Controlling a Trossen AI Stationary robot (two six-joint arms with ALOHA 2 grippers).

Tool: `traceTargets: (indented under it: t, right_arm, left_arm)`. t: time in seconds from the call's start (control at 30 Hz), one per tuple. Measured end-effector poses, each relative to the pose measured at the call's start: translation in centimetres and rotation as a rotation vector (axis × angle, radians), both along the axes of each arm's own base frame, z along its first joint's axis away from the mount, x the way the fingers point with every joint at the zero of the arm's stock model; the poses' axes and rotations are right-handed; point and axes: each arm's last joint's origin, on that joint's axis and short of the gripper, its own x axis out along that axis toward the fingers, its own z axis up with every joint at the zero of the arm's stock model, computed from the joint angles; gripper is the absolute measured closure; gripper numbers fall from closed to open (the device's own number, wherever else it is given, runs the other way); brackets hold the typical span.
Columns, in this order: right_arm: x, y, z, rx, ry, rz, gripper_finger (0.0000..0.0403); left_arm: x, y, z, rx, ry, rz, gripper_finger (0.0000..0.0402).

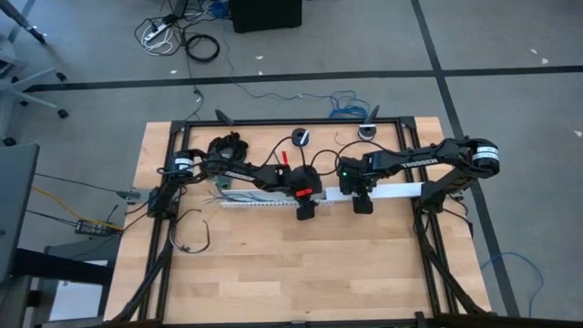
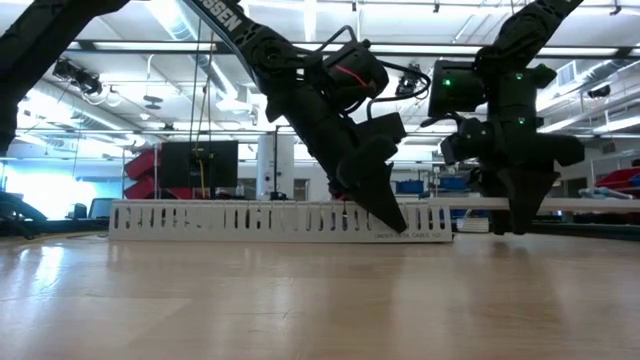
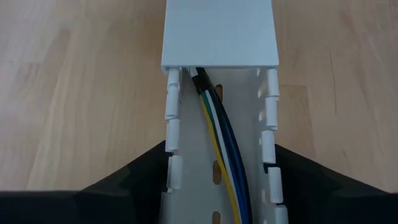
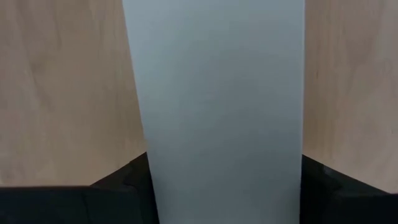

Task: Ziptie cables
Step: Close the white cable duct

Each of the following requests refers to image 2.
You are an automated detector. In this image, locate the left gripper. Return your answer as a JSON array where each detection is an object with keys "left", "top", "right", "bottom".
[{"left": 264, "top": 89, "right": 409, "bottom": 235}]

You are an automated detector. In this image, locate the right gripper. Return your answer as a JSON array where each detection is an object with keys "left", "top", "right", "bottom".
[{"left": 472, "top": 117, "right": 586, "bottom": 236}]

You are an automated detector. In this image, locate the white raceway cover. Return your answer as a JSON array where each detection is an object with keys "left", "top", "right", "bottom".
[{"left": 394, "top": 196, "right": 640, "bottom": 213}]

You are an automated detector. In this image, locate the white slotted cable raceway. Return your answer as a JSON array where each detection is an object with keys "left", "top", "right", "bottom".
[{"left": 108, "top": 198, "right": 454, "bottom": 245}]

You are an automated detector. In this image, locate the blue storage bin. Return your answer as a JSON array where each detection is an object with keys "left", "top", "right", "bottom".
[
  {"left": 394, "top": 179, "right": 426, "bottom": 195},
  {"left": 438, "top": 175, "right": 474, "bottom": 192}
]

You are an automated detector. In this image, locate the pale blue roll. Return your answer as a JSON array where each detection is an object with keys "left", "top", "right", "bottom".
[{"left": 578, "top": 186, "right": 624, "bottom": 201}]

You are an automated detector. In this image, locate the white building column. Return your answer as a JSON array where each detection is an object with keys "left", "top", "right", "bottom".
[{"left": 256, "top": 134, "right": 296, "bottom": 201}]

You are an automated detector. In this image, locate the red plastic crate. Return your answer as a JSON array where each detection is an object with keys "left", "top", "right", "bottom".
[{"left": 594, "top": 166, "right": 640, "bottom": 189}]

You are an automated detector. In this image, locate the black metal gantry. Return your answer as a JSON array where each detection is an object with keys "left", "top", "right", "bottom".
[{"left": 272, "top": 124, "right": 286, "bottom": 201}]

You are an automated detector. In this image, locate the white air vent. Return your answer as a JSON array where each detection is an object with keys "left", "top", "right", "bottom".
[{"left": 555, "top": 59, "right": 579, "bottom": 88}]

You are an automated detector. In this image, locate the black monitor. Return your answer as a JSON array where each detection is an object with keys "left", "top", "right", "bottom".
[{"left": 159, "top": 140, "right": 240, "bottom": 190}]

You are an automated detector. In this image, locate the red storage bin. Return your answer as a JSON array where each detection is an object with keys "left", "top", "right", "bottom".
[
  {"left": 124, "top": 177, "right": 159, "bottom": 201},
  {"left": 124, "top": 153, "right": 157, "bottom": 181}
]

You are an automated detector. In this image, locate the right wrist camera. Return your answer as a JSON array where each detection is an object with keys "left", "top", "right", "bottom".
[{"left": 439, "top": 117, "right": 496, "bottom": 166}]

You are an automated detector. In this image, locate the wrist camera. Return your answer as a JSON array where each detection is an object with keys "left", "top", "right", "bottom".
[
  {"left": 355, "top": 111, "right": 408, "bottom": 147},
  {"left": 439, "top": 117, "right": 496, "bottom": 166}
]

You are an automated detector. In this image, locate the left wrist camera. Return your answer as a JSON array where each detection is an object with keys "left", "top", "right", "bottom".
[{"left": 355, "top": 111, "right": 408, "bottom": 147}]

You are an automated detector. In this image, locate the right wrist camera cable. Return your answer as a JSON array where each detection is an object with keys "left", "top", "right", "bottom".
[{"left": 419, "top": 112, "right": 466, "bottom": 129}]

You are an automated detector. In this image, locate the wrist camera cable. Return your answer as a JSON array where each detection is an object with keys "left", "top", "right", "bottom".
[
  {"left": 309, "top": 24, "right": 433, "bottom": 121},
  {"left": 419, "top": 112, "right": 466, "bottom": 129}
]

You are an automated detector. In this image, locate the black camera with cable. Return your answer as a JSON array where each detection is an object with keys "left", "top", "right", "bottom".
[{"left": 394, "top": 62, "right": 432, "bottom": 100}]

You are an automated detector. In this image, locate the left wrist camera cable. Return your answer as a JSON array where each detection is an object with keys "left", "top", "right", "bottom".
[{"left": 309, "top": 24, "right": 433, "bottom": 121}]

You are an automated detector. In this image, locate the thin black cable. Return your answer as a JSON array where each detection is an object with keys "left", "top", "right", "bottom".
[{"left": 188, "top": 19, "right": 217, "bottom": 151}]

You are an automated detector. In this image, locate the black camera on bracket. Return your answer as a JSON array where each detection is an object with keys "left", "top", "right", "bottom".
[{"left": 51, "top": 57, "right": 100, "bottom": 95}]

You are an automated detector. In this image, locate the black cable bundle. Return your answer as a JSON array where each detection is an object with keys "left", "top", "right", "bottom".
[{"left": 0, "top": 191, "right": 51, "bottom": 240}]

